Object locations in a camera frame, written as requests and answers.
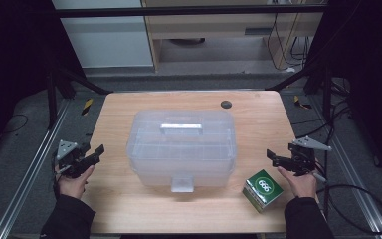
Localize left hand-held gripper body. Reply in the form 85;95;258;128
56;139;96;178

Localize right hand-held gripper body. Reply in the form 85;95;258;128
280;135;333;177

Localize green cardboard box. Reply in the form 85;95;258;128
242;168;285;214

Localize clear plastic storage box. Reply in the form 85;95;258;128
125;109;238;194

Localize person's left hand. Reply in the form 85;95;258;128
55;164;96;200

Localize person's right hand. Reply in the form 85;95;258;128
276;165;319;199

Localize yellow black striped tape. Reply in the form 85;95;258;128
292;95;313;111
81;97;95;117

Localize black metal stand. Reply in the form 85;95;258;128
265;61;333;124
46;63;114;131

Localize white cabinet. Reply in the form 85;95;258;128
51;0;154;70

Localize black curtain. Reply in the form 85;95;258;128
0;0;88;158
306;0;382;185

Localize light wooden desk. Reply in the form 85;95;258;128
140;0;324;73

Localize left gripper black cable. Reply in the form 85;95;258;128
51;158;64;201

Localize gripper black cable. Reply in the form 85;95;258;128
51;158;64;201
311;158;331;222

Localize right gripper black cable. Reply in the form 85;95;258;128
311;158;331;222

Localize aluminium floor rail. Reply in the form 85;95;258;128
310;95;382;239
0;99;72;239

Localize black floor cable bundle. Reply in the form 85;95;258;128
290;79;353;140

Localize thin black floor cable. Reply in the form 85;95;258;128
0;114;30;136

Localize black cables under desk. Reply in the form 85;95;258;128
266;12;313;73

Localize black horizontal frame bar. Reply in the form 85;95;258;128
51;4;330;19

